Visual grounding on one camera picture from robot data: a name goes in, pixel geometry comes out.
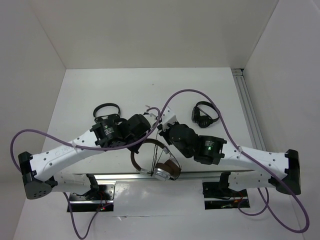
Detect brown silver headphones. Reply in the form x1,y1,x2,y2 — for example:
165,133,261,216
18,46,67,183
130,138,182,181

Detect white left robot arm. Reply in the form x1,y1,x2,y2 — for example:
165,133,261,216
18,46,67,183
18,114,156,200

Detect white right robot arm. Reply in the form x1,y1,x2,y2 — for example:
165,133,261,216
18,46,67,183
158,122,301,196

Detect small black headphones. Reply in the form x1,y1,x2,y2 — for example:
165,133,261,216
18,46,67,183
92,102,121,119

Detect large black wrapped headphones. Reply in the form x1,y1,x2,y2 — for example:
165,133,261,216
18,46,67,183
191,101,220,129

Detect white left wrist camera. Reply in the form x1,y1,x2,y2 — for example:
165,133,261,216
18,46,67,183
143,112,161,128

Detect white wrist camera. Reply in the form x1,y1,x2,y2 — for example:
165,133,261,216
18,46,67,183
161,106,178,132
143,112,161,128

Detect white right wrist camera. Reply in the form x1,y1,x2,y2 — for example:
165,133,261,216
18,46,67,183
161,106,178,132

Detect aluminium table rail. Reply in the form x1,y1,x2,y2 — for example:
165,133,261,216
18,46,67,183
59,171,256,186

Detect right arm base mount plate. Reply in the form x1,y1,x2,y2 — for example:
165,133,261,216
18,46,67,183
202,182,250,210

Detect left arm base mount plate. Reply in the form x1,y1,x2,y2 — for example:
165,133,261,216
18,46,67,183
69,181,116,213

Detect aluminium side rail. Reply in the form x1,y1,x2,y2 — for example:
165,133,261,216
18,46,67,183
231,68,267,151

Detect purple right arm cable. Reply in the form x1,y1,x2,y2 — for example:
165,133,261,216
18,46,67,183
159,89,310,234

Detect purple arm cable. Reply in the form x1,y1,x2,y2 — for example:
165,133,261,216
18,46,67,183
159,89,310,234
9,106,161,240

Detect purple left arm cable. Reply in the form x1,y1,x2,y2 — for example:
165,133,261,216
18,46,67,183
9,106,161,240

